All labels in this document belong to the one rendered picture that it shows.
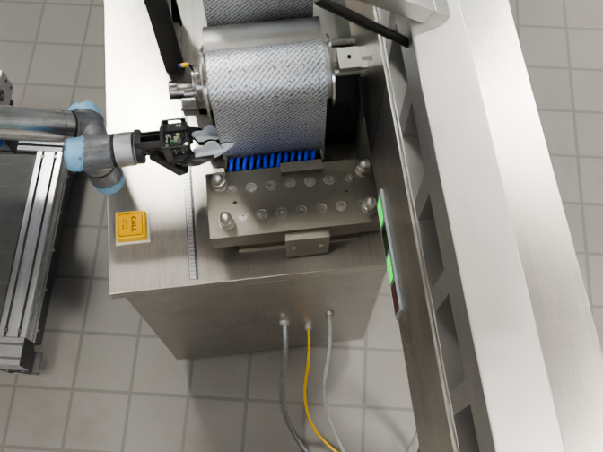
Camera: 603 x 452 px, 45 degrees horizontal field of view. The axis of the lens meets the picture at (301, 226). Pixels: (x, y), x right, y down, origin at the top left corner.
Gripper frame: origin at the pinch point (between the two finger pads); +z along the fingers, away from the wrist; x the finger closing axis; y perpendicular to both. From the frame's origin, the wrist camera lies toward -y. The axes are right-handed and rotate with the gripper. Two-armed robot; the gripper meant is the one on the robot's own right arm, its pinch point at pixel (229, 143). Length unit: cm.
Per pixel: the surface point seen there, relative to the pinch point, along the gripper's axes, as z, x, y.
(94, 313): -59, -4, -109
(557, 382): 47, -64, 35
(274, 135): 10.1, -0.2, 1.7
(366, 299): 31, -26, -48
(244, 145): 3.3, -0.2, -1.4
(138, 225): -24.0, -10.5, -16.7
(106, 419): -55, -41, -109
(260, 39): 9.4, 16.6, 14.1
